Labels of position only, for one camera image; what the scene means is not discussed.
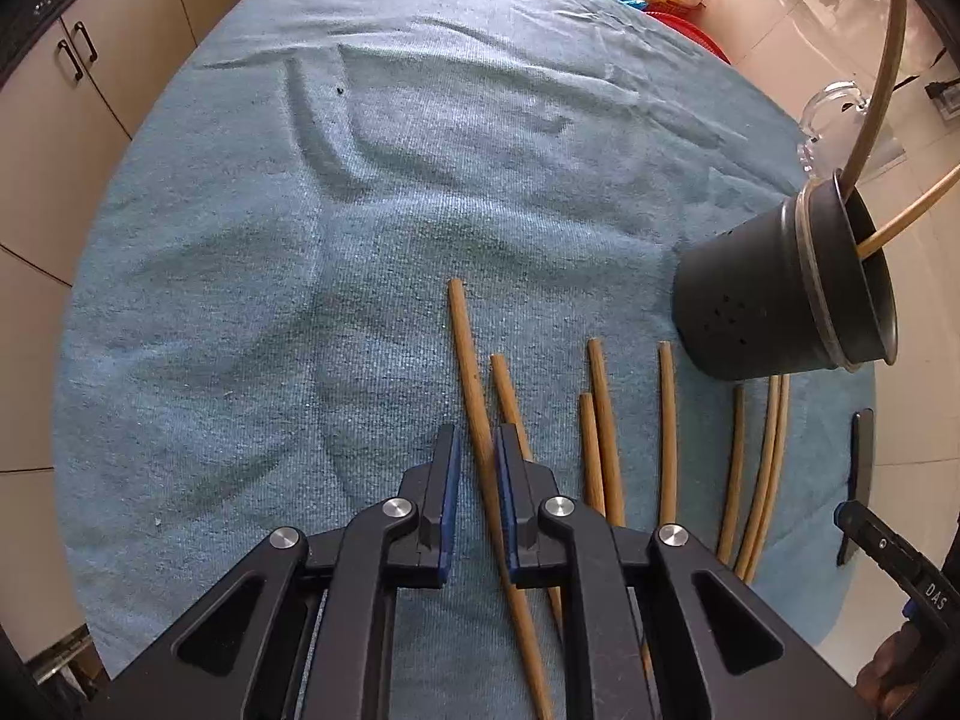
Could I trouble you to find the metal strip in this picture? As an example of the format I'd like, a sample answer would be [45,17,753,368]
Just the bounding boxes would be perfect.
[22,636,97,674]

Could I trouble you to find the black perforated utensil holder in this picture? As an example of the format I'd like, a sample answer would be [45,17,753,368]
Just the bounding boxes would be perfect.
[671,171,899,381]

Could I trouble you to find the black kitchen countertop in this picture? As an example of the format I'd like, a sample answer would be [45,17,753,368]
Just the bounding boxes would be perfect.
[0,0,121,83]

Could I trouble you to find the clear glass mug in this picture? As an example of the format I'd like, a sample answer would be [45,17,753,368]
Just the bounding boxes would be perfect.
[796,81,905,181]

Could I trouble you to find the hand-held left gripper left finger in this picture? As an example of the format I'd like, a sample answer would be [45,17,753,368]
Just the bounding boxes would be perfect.
[82,424,461,720]

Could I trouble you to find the black wall power adapter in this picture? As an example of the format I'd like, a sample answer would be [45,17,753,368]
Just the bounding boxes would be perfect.
[926,79,960,122]

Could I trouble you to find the beige kitchen cabinets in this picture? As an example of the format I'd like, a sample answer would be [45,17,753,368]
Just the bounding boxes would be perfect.
[0,0,301,473]

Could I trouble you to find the person's right hand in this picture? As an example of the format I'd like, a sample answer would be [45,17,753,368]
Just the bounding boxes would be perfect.
[855,621,935,700]

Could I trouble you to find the red plastic basin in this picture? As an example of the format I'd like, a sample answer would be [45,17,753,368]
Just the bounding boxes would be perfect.
[643,4,732,65]

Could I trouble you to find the blue terry cloth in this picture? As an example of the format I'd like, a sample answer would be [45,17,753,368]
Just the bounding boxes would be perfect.
[52,0,878,720]

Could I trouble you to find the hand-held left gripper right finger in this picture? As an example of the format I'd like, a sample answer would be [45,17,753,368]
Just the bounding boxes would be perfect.
[495,424,875,720]

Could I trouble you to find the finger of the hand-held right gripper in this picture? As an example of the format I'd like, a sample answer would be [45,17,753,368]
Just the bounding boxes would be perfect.
[836,409,875,567]
[834,502,960,616]

